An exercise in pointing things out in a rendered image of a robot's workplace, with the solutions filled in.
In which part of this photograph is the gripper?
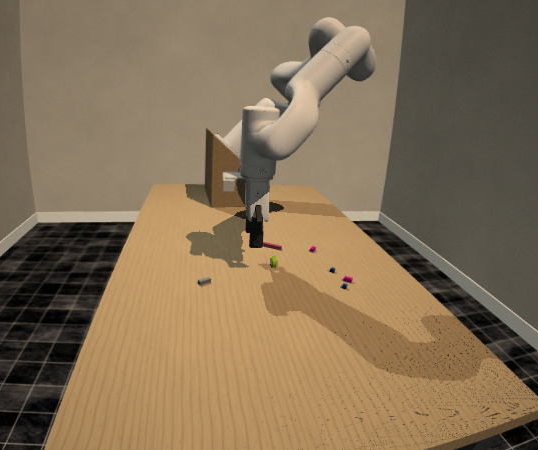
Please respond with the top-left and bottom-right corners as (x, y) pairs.
(245, 176), (273, 248)

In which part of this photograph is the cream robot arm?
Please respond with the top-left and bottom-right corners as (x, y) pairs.
(215, 17), (376, 191)

